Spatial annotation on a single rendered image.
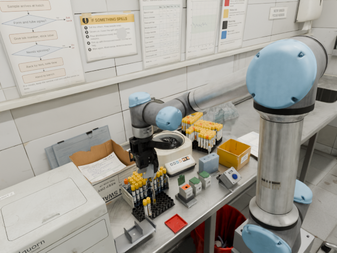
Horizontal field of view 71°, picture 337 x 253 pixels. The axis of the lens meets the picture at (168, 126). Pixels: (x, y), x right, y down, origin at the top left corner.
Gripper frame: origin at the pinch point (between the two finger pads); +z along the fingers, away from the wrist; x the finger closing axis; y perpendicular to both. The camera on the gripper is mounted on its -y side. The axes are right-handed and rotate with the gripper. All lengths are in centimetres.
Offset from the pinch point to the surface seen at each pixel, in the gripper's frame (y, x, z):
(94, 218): 29.2, 12.9, -8.3
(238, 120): -99, -27, 18
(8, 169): 45, -51, 2
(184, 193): -11.4, 7.0, 11.5
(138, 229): 13.7, 8.1, 12.9
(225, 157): -46.1, 1.7, 12.2
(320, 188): -182, 18, 105
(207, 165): -32.8, 1.1, 11.0
